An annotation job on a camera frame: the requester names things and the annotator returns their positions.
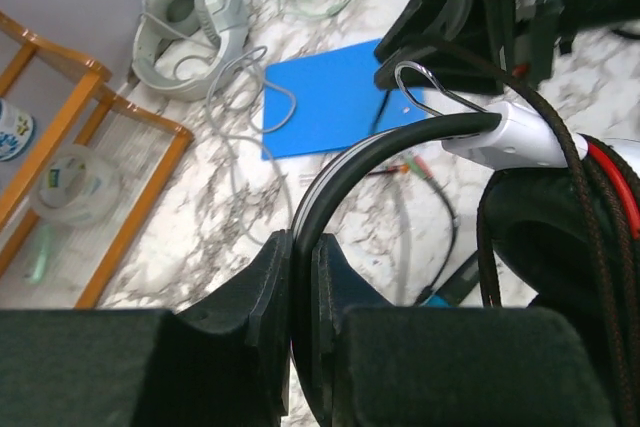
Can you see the wooden shelf rack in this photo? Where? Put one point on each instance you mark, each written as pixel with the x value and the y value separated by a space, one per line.
pixel 45 265

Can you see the black white headphones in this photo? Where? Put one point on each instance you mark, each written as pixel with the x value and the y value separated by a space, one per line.
pixel 557 228

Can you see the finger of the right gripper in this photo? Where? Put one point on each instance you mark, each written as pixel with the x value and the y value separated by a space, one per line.
pixel 441 35

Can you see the grey white headphones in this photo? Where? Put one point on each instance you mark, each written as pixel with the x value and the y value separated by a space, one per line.
pixel 220 26

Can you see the right blue white jar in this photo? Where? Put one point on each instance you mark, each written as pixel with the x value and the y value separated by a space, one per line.
pixel 17 130

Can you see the red pen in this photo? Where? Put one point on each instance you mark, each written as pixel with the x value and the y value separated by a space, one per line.
pixel 390 170

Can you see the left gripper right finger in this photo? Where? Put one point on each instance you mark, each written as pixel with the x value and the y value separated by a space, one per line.
pixel 375 364

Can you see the blue black highlighter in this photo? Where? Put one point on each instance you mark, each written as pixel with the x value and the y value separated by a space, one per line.
pixel 455 289

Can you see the blue notebook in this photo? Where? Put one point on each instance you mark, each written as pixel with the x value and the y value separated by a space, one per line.
pixel 336 101

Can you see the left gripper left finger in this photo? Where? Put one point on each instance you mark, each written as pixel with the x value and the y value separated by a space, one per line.
pixel 224 361

